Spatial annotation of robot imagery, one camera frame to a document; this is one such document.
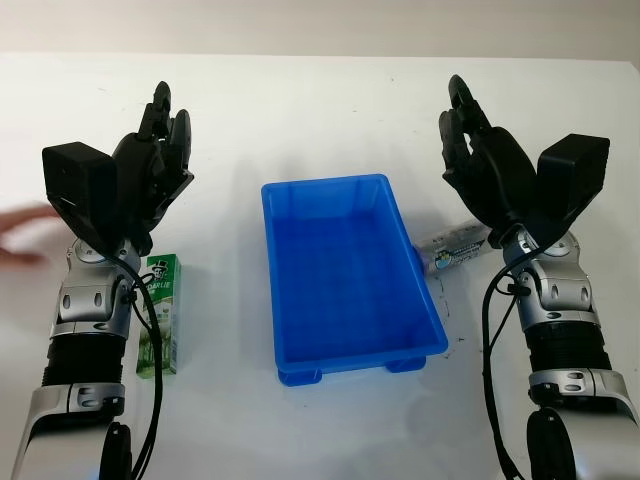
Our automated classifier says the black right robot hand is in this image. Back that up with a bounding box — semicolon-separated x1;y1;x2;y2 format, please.
438;74;539;249

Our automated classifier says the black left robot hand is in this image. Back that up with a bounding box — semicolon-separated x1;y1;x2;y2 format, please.
110;81;196;251

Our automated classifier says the green toothpaste box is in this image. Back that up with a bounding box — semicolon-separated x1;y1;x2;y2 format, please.
134;253;183;376

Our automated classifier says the blue plastic tray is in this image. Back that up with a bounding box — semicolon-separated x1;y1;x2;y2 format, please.
260;173;450;389

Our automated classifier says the person's bare hand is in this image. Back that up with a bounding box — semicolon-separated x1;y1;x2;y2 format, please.
0;202;64;272

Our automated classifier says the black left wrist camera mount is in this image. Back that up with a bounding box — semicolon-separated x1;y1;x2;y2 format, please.
41;143;127;252

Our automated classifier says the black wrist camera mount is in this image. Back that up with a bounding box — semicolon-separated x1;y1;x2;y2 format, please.
527;133;612;242
41;143;127;252

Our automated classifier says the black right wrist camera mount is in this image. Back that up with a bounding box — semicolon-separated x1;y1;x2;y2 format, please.
527;133;612;242

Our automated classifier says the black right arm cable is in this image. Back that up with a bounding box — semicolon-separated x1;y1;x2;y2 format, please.
478;222;542;480

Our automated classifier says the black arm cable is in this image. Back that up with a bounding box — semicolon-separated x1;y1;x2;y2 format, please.
105;247;167;480
478;222;542;480

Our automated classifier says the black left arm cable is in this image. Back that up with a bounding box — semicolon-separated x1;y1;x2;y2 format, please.
105;247;167;480

